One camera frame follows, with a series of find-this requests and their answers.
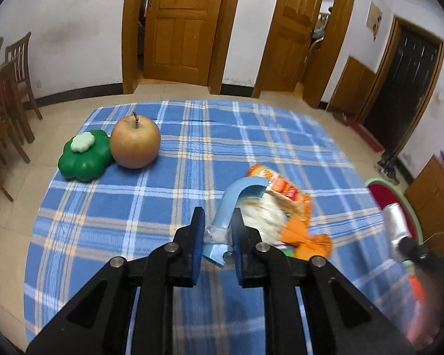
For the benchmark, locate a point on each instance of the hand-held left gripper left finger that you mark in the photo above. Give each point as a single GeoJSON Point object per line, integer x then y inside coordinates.
{"type": "Point", "coordinates": [198, 246]}

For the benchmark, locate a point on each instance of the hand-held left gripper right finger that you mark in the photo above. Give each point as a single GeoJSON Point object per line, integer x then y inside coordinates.
{"type": "Point", "coordinates": [238, 246]}

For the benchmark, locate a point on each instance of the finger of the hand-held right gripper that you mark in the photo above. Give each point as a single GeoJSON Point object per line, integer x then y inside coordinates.
{"type": "Point", "coordinates": [412, 251]}

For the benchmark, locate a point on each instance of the light blue plastic piece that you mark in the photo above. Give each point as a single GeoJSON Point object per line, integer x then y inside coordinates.
{"type": "Point", "coordinates": [225, 207]}

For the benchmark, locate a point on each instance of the crumpled white paper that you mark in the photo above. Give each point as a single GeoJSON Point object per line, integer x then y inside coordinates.
{"type": "Point", "coordinates": [262, 216]}

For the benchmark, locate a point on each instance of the wooden cabinet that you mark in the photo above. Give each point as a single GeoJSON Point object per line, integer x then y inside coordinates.
{"type": "Point", "coordinates": [434, 199]}

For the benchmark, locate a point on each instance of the orange toy with green cap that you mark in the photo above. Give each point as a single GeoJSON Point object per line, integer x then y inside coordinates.
{"type": "Point", "coordinates": [299, 229]}

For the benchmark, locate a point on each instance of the blue plaid tablecloth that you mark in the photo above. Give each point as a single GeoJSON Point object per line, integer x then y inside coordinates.
{"type": "Point", "coordinates": [133, 210]}

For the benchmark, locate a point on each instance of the pair of dark shoes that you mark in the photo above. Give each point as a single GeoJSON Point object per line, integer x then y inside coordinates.
{"type": "Point", "coordinates": [388, 168]}

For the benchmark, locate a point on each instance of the apple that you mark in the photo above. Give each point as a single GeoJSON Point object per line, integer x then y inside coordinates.
{"type": "Point", "coordinates": [135, 144]}

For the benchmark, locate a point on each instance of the red doormat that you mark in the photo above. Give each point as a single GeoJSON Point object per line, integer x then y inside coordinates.
{"type": "Point", "coordinates": [368, 137]}

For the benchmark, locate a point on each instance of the green clover-shaped toy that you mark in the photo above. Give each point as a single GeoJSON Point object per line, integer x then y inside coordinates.
{"type": "Point", "coordinates": [85, 161]}

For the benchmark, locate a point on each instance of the dark entrance door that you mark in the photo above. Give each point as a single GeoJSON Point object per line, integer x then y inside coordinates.
{"type": "Point", "coordinates": [403, 92]}

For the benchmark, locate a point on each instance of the open wooden door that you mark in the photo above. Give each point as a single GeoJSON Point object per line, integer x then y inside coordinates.
{"type": "Point", "coordinates": [288, 33]}

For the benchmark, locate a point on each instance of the closed wooden door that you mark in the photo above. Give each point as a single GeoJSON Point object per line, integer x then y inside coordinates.
{"type": "Point", "coordinates": [183, 26]}

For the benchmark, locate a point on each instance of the wooden wall panel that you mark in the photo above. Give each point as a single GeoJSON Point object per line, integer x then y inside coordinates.
{"type": "Point", "coordinates": [351, 87]}

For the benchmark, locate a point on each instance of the wall plaque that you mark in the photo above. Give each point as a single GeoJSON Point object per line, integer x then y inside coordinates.
{"type": "Point", "coordinates": [373, 20]}

